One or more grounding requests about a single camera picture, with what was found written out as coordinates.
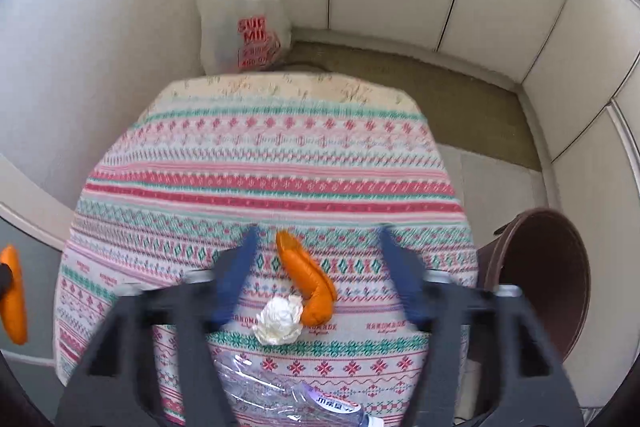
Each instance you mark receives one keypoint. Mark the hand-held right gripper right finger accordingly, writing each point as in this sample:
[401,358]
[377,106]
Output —
[405,279]

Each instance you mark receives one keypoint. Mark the white tissue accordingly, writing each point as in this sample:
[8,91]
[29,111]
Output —
[277,319]

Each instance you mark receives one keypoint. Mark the patterned striped tablecloth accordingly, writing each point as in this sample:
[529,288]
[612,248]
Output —
[270,167]

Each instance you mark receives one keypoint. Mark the white cabinet with drawers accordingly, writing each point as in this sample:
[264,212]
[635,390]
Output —
[590,107]

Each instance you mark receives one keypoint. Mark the olive woven floor mat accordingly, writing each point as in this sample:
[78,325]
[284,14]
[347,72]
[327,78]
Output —
[480,112]
[350,59]

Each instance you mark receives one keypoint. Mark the orange plastic item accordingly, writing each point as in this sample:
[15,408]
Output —
[14,307]

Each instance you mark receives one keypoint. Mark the brown round trash bin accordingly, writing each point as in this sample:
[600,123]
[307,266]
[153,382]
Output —
[545,287]

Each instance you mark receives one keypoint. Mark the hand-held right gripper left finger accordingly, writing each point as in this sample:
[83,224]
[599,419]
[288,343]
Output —
[235,279]

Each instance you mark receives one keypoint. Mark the white plastic shopping bag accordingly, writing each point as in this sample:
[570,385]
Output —
[235,27]

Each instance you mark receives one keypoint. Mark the clear plastic bottle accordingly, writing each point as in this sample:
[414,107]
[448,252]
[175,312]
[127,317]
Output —
[280,392]

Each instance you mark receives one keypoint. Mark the orange wrapper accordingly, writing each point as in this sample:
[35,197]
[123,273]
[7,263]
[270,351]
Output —
[305,279]

